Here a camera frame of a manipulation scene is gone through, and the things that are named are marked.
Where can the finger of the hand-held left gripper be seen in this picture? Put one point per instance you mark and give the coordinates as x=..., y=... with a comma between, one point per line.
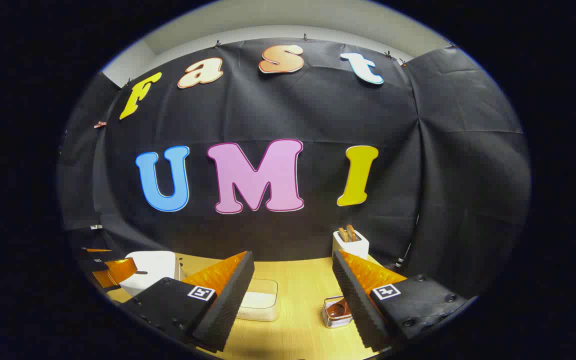
x=118, y=271
x=98, y=249

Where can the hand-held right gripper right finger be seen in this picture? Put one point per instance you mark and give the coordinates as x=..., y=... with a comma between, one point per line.
x=355, y=300

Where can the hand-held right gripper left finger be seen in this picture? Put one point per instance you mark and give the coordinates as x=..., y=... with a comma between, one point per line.
x=228, y=295

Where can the brown wooden spoon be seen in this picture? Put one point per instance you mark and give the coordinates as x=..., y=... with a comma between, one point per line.
x=338, y=307

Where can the white rice pile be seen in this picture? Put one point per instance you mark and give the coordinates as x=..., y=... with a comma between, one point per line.
x=258, y=300

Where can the white rice cooker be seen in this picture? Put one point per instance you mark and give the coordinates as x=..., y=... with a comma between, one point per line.
x=150, y=267

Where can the clear plastic container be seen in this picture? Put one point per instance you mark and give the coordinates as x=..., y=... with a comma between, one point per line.
x=263, y=285

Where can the white toaster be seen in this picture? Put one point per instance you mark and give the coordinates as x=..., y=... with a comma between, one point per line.
x=350, y=248

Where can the brown toast slice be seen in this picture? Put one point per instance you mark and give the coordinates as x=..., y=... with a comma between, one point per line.
x=351, y=232
x=342, y=235

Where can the pink cloth clip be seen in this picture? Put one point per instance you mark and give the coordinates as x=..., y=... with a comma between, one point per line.
x=100, y=124

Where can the black backdrop cloth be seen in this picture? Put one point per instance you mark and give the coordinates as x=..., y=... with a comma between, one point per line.
x=318, y=115

